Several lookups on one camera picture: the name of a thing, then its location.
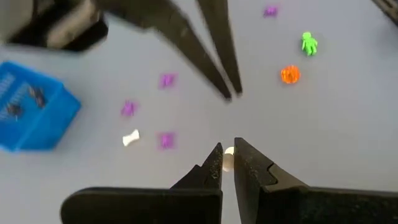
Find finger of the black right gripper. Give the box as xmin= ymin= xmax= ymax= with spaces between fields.
xmin=196 ymin=0 xmax=243 ymax=96
xmin=99 ymin=0 xmax=233 ymax=101

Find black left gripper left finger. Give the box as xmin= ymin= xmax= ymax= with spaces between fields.
xmin=60 ymin=142 xmax=224 ymax=224

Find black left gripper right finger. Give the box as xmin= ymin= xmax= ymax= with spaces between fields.
xmin=233 ymin=138 xmax=398 ymax=224

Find white plastic bone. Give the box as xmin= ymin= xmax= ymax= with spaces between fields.
xmin=222 ymin=146 xmax=236 ymax=172
xmin=122 ymin=129 xmax=141 ymax=147

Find purple plastic spider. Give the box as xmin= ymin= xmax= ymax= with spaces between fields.
xmin=262 ymin=5 xmax=279 ymax=18
xmin=158 ymin=132 xmax=177 ymax=150
xmin=120 ymin=100 xmax=137 ymax=118
xmin=159 ymin=73 xmax=177 ymax=90

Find orange translucent plastic pumpkin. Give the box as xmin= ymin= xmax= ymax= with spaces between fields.
xmin=280 ymin=64 xmax=302 ymax=85

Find green plastic skeleton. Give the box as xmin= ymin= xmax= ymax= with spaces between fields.
xmin=300 ymin=31 xmax=319 ymax=57

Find blue plastic basket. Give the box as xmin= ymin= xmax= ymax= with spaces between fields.
xmin=0 ymin=60 xmax=82 ymax=152

